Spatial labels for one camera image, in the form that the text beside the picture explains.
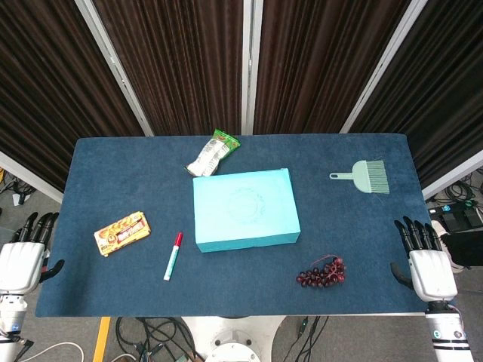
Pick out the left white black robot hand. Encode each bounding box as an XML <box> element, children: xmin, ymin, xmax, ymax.
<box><xmin>0</xmin><ymin>211</ymin><xmax>66</xmax><ymax>295</ymax></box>

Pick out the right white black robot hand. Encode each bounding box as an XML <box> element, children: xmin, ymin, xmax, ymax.
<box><xmin>389</xmin><ymin>215</ymin><xmax>459</xmax><ymax>302</ymax></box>

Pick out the teal cardboard shoe box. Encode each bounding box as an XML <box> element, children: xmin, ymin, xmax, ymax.
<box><xmin>192</xmin><ymin>167</ymin><xmax>302</xmax><ymax>254</ymax></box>

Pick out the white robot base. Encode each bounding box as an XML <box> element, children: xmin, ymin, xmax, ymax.
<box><xmin>180</xmin><ymin>314</ymin><xmax>288</xmax><ymax>362</ymax></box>

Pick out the yellow red snack package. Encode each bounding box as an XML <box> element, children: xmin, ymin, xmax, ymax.
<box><xmin>93</xmin><ymin>210</ymin><xmax>152</xmax><ymax>258</ymax></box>

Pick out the pale green hand brush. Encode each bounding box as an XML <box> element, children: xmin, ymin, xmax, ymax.
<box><xmin>329</xmin><ymin>159</ymin><xmax>390</xmax><ymax>195</ymax></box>

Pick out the white sneaker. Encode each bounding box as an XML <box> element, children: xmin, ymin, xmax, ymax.
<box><xmin>432</xmin><ymin>220</ymin><xmax>467</xmax><ymax>275</ymax></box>

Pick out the black trouser leg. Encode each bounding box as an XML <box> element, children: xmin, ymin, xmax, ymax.
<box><xmin>447</xmin><ymin>232</ymin><xmax>483</xmax><ymax>267</ymax></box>

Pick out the dark red grape bunch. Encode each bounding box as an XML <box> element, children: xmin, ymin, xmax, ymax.
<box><xmin>295</xmin><ymin>255</ymin><xmax>347</xmax><ymax>290</ymax></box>

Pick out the blue table mat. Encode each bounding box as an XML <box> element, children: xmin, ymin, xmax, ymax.
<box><xmin>35</xmin><ymin>132</ymin><xmax>456</xmax><ymax>318</ymax></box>

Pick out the red-capped white marker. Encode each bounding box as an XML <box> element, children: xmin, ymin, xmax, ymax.
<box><xmin>162</xmin><ymin>232</ymin><xmax>184</xmax><ymax>282</ymax></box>

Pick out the brown curtain partition panel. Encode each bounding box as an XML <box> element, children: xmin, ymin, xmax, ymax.
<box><xmin>92</xmin><ymin>0</ymin><xmax>253</xmax><ymax>137</ymax></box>
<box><xmin>0</xmin><ymin>0</ymin><xmax>154</xmax><ymax>203</ymax></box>
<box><xmin>252</xmin><ymin>0</ymin><xmax>412</xmax><ymax>136</ymax></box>
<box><xmin>341</xmin><ymin>0</ymin><xmax>483</xmax><ymax>199</ymax></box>

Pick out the green white snack bag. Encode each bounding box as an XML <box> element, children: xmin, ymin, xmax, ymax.
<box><xmin>183</xmin><ymin>128</ymin><xmax>242</xmax><ymax>177</ymax></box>

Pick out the white floor cable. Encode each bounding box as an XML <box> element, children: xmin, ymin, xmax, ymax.
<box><xmin>22</xmin><ymin>341</ymin><xmax>86</xmax><ymax>362</ymax></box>

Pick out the black floor cable bundle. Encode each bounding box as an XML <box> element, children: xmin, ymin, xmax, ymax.
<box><xmin>115</xmin><ymin>316</ymin><xmax>205</xmax><ymax>362</ymax></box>

